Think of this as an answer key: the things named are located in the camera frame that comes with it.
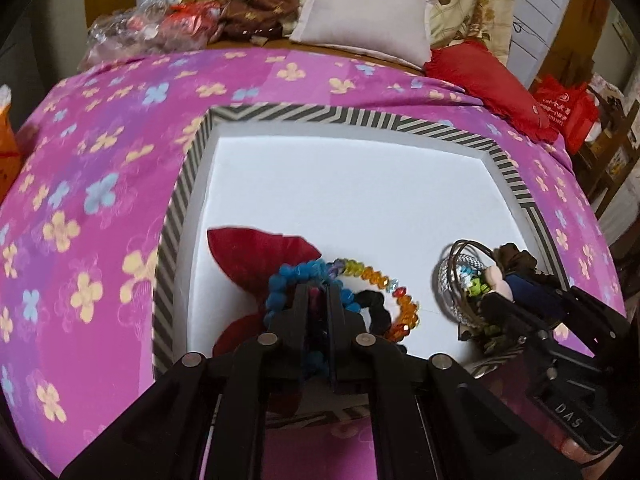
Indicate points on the grey pillow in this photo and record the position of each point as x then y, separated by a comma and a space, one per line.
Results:
360, 15

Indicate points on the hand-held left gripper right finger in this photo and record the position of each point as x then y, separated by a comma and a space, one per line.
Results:
337, 320

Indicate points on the pink floral bedsheet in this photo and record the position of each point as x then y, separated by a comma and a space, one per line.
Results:
100, 160

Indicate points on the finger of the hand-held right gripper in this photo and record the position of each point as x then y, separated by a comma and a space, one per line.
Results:
515, 325
525, 287

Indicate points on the black scrunchie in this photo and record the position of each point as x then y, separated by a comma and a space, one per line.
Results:
372, 305

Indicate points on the red shopping bag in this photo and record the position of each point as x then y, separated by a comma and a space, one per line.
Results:
565, 110

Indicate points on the red velvet bow scrunchie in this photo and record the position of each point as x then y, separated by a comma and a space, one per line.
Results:
250, 260

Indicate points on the wooden chair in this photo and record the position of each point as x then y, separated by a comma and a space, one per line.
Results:
615, 145

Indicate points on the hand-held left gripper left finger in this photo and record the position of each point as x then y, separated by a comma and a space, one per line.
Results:
307, 315

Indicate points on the red ruffled pillow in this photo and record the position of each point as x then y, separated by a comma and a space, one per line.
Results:
490, 85

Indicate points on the orange plastic basket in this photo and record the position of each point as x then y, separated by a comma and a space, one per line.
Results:
7, 150

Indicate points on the red foil packet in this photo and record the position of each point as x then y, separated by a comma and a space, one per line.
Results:
192, 17

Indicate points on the clear plastic bag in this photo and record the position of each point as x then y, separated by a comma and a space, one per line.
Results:
120, 30

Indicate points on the brown patterned blanket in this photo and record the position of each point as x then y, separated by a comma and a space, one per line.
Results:
260, 10

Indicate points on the striped shallow cardboard box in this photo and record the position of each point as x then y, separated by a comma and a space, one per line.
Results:
350, 185

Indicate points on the brown scrunchie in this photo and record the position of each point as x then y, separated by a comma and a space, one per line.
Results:
520, 260

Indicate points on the cream floral quilt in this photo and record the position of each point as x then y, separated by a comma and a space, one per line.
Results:
465, 5

